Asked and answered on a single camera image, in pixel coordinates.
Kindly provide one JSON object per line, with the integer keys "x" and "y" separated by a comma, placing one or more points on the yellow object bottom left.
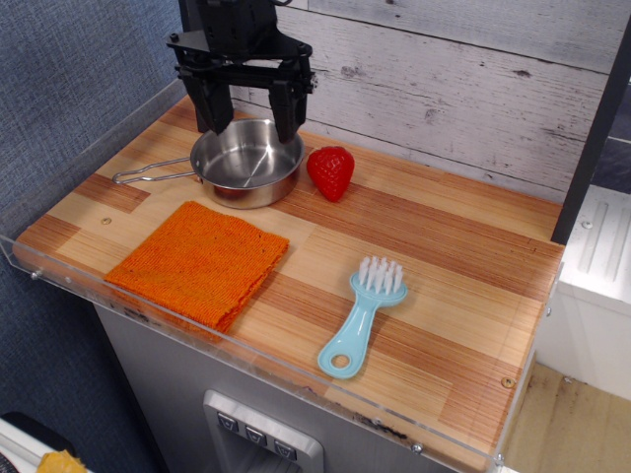
{"x": 60, "y": 462}

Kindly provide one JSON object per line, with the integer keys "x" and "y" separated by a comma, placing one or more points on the grey toy fridge cabinet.
{"x": 169, "y": 377}

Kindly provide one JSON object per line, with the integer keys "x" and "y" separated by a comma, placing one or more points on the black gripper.
{"x": 248, "y": 50}

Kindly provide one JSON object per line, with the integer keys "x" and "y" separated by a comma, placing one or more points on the dark grey right post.
{"x": 610, "y": 100}

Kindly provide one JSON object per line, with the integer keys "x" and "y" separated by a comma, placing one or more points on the orange folded cloth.
{"x": 202, "y": 264}

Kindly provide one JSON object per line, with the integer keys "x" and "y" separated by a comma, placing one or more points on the silver dispenser button panel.
{"x": 249, "y": 441}

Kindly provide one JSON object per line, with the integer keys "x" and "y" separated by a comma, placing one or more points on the red plastic strawberry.
{"x": 331, "y": 170}

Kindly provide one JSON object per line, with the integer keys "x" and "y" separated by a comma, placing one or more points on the clear acrylic guard rail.
{"x": 478, "y": 262}

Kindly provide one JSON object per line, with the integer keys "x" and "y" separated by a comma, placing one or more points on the white toy sink unit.
{"x": 585, "y": 330}

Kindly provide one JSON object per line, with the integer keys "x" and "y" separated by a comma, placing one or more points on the light blue dish brush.
{"x": 377, "y": 283}

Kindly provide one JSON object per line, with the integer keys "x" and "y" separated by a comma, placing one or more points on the stainless steel pot with handle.
{"x": 244, "y": 167}

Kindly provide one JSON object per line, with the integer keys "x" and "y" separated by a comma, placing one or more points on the dark grey post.
{"x": 199, "y": 63}
{"x": 610, "y": 100}

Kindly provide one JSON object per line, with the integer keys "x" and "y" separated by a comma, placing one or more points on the dark grey left post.
{"x": 199, "y": 63}

